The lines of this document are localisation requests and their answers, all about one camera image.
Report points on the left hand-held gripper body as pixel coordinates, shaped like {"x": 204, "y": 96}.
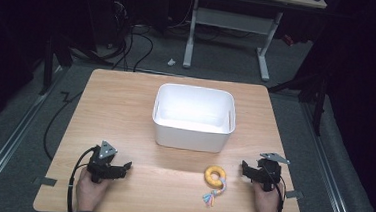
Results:
{"x": 100, "y": 160}

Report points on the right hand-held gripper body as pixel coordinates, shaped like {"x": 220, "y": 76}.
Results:
{"x": 268, "y": 173}

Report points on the person's right hand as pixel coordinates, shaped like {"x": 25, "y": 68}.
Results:
{"x": 266, "y": 205}

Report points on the person's left hand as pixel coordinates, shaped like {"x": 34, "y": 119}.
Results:
{"x": 89, "y": 191}

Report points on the grey tape piece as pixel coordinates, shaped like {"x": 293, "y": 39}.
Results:
{"x": 45, "y": 181}
{"x": 294, "y": 194}

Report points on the white plastic bin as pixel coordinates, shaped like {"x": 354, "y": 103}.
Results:
{"x": 193, "y": 119}

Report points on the black metal stand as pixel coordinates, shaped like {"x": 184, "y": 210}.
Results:
{"x": 49, "y": 66}
{"x": 317, "y": 98}

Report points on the white paper scrap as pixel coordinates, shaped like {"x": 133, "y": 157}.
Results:
{"x": 171, "y": 62}

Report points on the small red object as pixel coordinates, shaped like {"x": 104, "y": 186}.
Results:
{"x": 288, "y": 40}

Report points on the desk with white legs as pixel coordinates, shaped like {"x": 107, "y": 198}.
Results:
{"x": 232, "y": 20}

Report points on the metal floor rail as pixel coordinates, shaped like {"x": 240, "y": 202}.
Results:
{"x": 329, "y": 176}
{"x": 9, "y": 142}

